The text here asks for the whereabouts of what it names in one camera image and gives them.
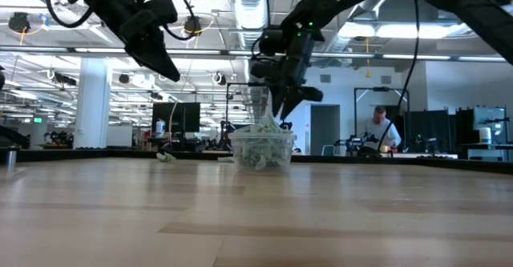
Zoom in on grey equipment cabinet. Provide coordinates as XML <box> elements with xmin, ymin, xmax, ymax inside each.
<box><xmin>456</xmin><ymin>105</ymin><xmax>513</xmax><ymax>162</ymax></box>

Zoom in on yellow hanging cord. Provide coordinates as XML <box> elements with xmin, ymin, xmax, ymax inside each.
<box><xmin>363</xmin><ymin>38</ymin><xmax>372</xmax><ymax>79</ymax></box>

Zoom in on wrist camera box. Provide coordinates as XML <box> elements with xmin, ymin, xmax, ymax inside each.
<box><xmin>249</xmin><ymin>58</ymin><xmax>282</xmax><ymax>80</ymax></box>
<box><xmin>142</xmin><ymin>0</ymin><xmax>179</xmax><ymax>26</ymax></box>

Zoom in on white pillar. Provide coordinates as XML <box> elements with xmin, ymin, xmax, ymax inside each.
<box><xmin>73</xmin><ymin>57</ymin><xmax>113</xmax><ymax>151</ymax></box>

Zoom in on ceiling light panel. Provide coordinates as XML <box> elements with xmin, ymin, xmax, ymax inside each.
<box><xmin>338</xmin><ymin>21</ymin><xmax>470</xmax><ymax>40</ymax></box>

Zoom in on dark partition panel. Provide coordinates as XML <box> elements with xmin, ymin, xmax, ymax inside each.
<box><xmin>408</xmin><ymin>109</ymin><xmax>456</xmax><ymax>154</ymax></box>

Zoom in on silver ventilation duct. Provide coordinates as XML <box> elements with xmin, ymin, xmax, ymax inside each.
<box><xmin>228</xmin><ymin>0</ymin><xmax>270</xmax><ymax>51</ymax></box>

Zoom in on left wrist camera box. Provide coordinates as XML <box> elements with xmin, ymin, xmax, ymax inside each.
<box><xmin>142</xmin><ymin>0</ymin><xmax>179</xmax><ymax>26</ymax></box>

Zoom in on person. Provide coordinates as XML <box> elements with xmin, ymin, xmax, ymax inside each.
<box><xmin>362</xmin><ymin>105</ymin><xmax>403</xmax><ymax>152</ymax></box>

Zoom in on black monitor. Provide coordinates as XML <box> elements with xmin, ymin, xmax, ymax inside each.
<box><xmin>151</xmin><ymin>102</ymin><xmax>201</xmax><ymax>134</ymax></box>

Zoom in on background robot arms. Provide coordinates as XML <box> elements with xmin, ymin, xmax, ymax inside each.
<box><xmin>42</xmin><ymin>130</ymin><xmax>75</xmax><ymax>150</ymax></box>

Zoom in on black curved conduit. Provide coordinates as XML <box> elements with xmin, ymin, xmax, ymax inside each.
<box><xmin>0</xmin><ymin>124</ymin><xmax>32</xmax><ymax>148</ymax></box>

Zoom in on grey door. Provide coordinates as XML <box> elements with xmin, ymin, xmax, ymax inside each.
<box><xmin>309</xmin><ymin>104</ymin><xmax>341</xmax><ymax>156</ymax></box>

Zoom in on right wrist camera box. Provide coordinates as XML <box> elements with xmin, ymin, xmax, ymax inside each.
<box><xmin>249</xmin><ymin>58</ymin><xmax>282</xmax><ymax>80</ymax></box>

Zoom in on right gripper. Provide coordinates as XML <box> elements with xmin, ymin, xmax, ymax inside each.
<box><xmin>270</xmin><ymin>54</ymin><xmax>325</xmax><ymax>121</ymax></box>

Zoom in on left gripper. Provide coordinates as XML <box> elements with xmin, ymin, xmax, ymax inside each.
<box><xmin>119</xmin><ymin>10</ymin><xmax>181</xmax><ymax>83</ymax></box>

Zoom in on silver metal post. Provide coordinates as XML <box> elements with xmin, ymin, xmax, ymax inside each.
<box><xmin>6</xmin><ymin>146</ymin><xmax>18</xmax><ymax>170</ymax></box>

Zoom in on background robot with blue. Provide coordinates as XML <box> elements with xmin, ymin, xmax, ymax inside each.
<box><xmin>333</xmin><ymin>134</ymin><xmax>380</xmax><ymax>156</ymax></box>

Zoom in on clear plastic cup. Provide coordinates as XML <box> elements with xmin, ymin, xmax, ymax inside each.
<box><xmin>228</xmin><ymin>129</ymin><xmax>298</xmax><ymax>174</ymax></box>

